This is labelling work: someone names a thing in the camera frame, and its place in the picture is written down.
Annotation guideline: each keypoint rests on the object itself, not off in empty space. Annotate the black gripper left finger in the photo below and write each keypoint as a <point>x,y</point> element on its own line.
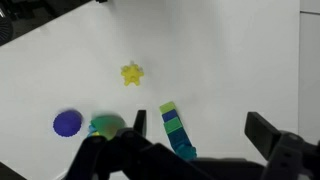
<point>140,123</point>

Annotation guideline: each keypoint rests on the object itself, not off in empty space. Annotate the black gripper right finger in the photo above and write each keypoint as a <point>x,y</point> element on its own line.
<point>262,134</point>

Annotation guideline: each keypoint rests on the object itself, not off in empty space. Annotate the green bowl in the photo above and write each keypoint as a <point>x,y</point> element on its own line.
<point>108,125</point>

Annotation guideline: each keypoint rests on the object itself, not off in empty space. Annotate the yellow spiky toy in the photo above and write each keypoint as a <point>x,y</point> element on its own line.
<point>132,73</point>

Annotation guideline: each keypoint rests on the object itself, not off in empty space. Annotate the stacked toy block tower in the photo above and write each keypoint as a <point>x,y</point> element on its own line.
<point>178,138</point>

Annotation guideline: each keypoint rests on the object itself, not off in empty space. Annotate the small teal yellow toy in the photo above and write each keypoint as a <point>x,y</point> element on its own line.
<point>92,131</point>

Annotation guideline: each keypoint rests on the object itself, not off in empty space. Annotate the purple spiky ball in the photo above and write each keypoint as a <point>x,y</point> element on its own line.
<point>67,123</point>

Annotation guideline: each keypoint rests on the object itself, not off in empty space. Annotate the black fan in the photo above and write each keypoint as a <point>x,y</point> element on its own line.
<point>6,28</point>

